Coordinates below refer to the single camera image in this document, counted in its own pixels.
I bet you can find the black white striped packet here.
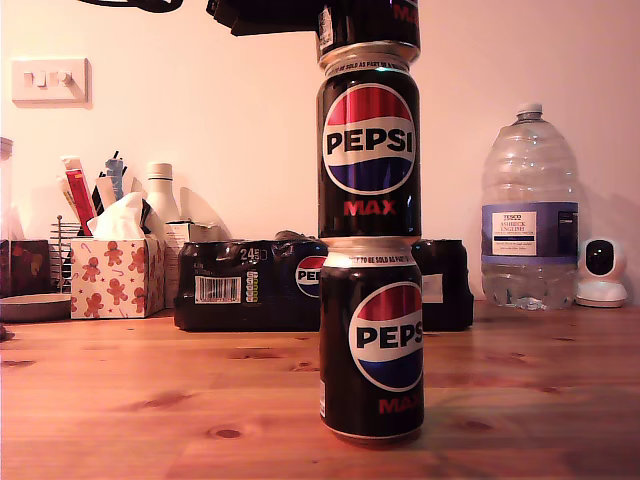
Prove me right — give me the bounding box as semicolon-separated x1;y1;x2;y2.
91;172;119;217

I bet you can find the large clear water bottle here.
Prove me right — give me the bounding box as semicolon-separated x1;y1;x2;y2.
480;102;580;311

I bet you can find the black Pepsi Max can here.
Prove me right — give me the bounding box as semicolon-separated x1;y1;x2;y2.
316;49;422;240
318;237;425;446
314;0;421;57

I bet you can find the dark red box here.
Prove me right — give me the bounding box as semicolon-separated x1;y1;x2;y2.
0;238;51;297

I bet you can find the black cable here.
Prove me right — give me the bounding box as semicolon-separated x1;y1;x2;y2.
74;0;186;14

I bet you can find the small white round camera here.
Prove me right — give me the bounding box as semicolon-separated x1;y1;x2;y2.
574;237;629;309

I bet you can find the white wall light switch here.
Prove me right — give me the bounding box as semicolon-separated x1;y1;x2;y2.
9;56;92;109

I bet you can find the gingerbread print tissue box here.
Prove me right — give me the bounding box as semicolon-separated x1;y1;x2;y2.
68;237;166;320

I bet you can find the grey plate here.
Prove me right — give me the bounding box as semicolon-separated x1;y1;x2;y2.
0;292;72;324

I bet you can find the black shrink-wrapped Pepsi can pack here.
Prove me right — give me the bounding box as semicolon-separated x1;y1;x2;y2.
173;229;475;334

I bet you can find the metal wire holder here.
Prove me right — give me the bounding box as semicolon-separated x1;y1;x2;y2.
48;214;84;294

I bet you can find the small white carton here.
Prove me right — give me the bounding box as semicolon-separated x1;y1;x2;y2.
163;218;224;309

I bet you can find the white bottle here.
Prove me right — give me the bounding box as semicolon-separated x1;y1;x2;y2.
143;161;181;224

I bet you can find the blue packet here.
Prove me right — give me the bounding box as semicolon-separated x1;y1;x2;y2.
102;149;127;201

